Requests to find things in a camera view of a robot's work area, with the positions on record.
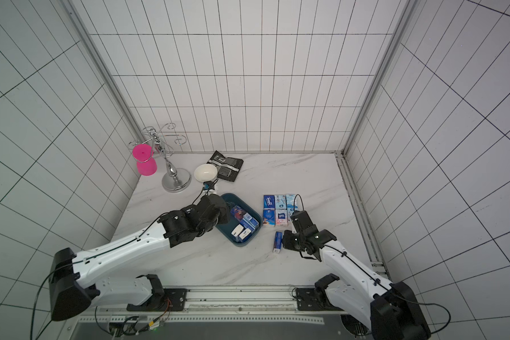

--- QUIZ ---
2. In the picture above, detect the pink white Tempo tissue pack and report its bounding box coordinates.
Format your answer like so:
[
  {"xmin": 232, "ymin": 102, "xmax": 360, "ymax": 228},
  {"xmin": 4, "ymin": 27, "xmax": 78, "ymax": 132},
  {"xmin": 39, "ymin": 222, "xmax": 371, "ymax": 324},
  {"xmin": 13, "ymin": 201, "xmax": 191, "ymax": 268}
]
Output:
[{"xmin": 275, "ymin": 209, "xmax": 289, "ymax": 226}]

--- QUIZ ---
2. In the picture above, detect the blue orange Vinda tissue pack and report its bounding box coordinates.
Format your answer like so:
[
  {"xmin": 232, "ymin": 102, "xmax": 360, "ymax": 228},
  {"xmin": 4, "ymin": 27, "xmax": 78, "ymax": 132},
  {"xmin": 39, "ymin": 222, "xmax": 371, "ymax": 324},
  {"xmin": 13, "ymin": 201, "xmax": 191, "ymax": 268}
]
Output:
[{"xmin": 263, "ymin": 209, "xmax": 276, "ymax": 226}]

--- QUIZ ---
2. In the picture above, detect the light blue cartoon tissue pack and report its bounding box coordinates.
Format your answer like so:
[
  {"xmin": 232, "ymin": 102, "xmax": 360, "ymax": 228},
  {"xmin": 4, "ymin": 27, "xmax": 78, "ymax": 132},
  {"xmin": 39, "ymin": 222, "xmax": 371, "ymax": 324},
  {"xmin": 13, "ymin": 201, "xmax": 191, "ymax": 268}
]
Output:
[{"xmin": 286, "ymin": 194, "xmax": 298, "ymax": 214}]

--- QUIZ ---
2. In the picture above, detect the light blue Vinda tissue pack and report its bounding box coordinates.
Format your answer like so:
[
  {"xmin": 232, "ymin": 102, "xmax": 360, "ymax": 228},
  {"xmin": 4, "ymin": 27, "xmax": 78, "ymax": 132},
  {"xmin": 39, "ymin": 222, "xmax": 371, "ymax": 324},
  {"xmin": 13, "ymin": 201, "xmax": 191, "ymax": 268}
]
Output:
[{"xmin": 274, "ymin": 195, "xmax": 287, "ymax": 210}]

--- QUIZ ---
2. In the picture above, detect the dark purple anime tissue pack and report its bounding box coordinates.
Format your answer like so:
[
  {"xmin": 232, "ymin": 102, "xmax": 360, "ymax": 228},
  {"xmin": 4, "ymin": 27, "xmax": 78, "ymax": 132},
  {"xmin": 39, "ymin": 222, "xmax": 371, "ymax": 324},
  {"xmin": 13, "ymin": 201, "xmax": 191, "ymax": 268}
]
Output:
[{"xmin": 230, "ymin": 205, "xmax": 246, "ymax": 221}]

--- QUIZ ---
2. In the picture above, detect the dark blue Tempo tissue pack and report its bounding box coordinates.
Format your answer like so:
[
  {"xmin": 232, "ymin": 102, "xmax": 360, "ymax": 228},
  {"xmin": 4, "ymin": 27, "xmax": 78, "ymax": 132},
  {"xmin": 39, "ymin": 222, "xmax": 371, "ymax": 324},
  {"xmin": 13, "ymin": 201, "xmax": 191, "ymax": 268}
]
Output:
[{"xmin": 263, "ymin": 195, "xmax": 276, "ymax": 210}]

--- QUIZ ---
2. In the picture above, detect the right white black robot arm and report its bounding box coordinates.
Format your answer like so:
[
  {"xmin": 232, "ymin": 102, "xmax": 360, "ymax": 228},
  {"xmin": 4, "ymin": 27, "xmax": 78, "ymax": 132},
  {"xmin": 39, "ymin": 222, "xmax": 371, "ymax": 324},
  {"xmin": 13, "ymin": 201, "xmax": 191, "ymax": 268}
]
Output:
[{"xmin": 282, "ymin": 211, "xmax": 432, "ymax": 339}]

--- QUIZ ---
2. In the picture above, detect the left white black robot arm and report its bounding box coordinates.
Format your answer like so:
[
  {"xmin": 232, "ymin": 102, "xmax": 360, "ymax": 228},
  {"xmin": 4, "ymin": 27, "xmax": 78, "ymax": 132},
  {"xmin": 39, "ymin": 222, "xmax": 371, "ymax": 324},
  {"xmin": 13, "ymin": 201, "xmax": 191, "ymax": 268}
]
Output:
[{"xmin": 48, "ymin": 194, "xmax": 230, "ymax": 322}]

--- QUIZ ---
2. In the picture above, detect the chrome cup holder stand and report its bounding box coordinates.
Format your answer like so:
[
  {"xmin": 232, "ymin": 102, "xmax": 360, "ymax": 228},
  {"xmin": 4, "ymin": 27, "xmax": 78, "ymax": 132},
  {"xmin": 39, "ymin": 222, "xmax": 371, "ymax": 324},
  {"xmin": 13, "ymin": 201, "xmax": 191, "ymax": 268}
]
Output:
[{"xmin": 129, "ymin": 126, "xmax": 191, "ymax": 193}]

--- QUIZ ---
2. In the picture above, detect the white ceramic bowl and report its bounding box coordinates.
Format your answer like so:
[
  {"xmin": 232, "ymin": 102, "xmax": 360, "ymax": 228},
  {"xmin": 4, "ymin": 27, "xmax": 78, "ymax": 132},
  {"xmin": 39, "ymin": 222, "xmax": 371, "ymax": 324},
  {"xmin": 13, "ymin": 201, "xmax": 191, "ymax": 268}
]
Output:
[{"xmin": 194, "ymin": 164, "xmax": 218, "ymax": 183}]

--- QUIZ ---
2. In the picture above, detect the black snack packet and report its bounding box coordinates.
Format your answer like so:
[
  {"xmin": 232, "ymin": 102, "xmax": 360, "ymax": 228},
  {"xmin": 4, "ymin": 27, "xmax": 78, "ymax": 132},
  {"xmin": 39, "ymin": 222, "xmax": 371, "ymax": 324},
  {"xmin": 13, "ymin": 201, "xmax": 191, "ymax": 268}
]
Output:
[{"xmin": 208, "ymin": 151, "xmax": 244, "ymax": 182}]

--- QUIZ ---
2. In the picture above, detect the pink plastic cup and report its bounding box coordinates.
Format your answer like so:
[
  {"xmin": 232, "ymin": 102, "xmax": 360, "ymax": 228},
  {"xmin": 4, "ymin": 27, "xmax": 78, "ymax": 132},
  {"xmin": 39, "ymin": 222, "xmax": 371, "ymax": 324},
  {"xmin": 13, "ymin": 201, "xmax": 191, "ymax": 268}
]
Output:
[{"xmin": 132, "ymin": 144, "xmax": 157, "ymax": 177}]

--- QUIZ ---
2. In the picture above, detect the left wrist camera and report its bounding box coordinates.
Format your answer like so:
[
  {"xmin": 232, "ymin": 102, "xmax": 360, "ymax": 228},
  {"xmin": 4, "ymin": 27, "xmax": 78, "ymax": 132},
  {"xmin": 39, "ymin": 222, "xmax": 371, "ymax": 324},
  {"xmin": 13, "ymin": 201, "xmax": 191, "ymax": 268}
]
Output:
[{"xmin": 202, "ymin": 181, "xmax": 217, "ymax": 196}]

